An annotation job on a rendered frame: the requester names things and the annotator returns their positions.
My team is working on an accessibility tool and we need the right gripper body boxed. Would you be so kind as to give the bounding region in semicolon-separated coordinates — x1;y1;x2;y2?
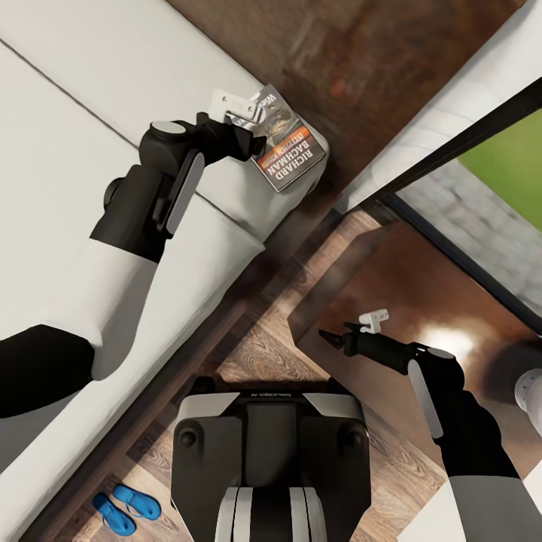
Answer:
343;330;394;365

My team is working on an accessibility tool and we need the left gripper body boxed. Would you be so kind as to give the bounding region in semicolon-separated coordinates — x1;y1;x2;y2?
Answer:
196;112;254;162

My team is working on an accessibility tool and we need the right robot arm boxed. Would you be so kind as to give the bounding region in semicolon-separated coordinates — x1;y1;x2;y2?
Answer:
318;309;542;542

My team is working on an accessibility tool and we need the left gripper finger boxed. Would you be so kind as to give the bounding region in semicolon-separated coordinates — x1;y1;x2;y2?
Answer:
251;136;266;156

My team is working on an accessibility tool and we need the hardback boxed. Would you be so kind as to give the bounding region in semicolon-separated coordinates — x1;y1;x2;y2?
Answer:
230;84;326;193

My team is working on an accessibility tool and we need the sandal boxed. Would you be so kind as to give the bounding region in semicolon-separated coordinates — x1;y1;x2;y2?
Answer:
112;484;161;521
93;493;136;536

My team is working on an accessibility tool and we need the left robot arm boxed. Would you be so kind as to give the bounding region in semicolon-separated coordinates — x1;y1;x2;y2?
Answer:
0;87;266;473

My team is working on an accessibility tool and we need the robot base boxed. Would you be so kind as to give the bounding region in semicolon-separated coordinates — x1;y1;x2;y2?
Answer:
170;377;372;542

